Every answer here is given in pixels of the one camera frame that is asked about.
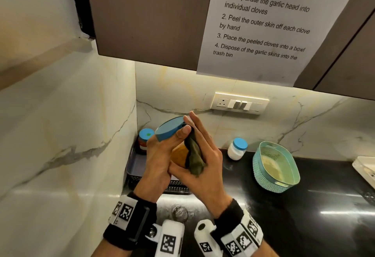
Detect person's left hand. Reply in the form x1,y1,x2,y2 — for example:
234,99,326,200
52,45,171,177
133,125,192,204

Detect person's right hand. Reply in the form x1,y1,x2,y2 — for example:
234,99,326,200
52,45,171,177
168,111,234,219

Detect blue lid jar orange contents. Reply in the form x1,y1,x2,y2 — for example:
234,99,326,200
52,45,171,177
155,116,191,169

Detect dark green cloth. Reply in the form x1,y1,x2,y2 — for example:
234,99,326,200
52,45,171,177
184,127,206,177

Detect person's left forearm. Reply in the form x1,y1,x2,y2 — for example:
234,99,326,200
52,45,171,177
91,238,133,257

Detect person's right forearm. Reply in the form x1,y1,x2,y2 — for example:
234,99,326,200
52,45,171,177
251,239,279,257

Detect black mesh basket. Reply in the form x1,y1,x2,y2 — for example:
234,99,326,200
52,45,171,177
125,145,191,195

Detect white jar with blue lid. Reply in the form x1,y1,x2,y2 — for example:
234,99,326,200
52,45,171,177
227,137,248,161

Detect blue lid jar green dot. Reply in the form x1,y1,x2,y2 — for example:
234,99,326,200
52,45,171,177
137,128,155,155

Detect small shiny metal object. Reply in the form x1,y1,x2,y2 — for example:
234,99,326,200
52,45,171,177
171,205,189,224

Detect lilac plastic tray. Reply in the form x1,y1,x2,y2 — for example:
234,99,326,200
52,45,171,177
127,148,180,182

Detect black left wristband with markers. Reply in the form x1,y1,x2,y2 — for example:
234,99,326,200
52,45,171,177
103,192,157,251

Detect black wristband with markers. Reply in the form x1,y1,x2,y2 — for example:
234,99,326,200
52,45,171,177
103,192,157,251
210,199,264,257

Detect teal woven plastic basket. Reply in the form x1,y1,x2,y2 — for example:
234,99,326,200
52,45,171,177
252,141,301,193

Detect black right wristband with markers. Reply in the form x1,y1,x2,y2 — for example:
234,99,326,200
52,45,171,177
210,199,264,257

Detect white printed paper sheet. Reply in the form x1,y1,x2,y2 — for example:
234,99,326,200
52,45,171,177
196,0,367,87

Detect wide brown cabinet door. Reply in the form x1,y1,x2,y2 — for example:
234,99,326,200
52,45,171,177
84,0,375,90

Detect narrow brown cabinet door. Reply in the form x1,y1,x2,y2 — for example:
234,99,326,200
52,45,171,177
313,12,375,101

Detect white plastic tray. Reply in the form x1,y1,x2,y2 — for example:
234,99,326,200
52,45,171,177
352,156,375,190

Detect white wall switch socket panel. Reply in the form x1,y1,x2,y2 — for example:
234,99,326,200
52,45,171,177
210,92,270,115

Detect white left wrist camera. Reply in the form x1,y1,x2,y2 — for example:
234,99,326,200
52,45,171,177
146,219,185,257

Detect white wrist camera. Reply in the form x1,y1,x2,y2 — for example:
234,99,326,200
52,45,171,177
194,219,224,257
146,219,185,257

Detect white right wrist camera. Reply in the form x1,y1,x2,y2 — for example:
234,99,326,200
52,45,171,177
194,219,224,257

